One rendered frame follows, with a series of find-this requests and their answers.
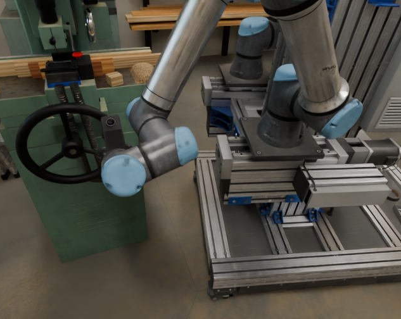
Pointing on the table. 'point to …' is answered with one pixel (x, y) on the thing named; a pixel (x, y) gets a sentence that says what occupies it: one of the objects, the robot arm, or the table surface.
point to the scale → (50, 53)
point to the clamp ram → (63, 56)
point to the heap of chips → (141, 72)
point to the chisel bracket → (49, 29)
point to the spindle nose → (47, 10)
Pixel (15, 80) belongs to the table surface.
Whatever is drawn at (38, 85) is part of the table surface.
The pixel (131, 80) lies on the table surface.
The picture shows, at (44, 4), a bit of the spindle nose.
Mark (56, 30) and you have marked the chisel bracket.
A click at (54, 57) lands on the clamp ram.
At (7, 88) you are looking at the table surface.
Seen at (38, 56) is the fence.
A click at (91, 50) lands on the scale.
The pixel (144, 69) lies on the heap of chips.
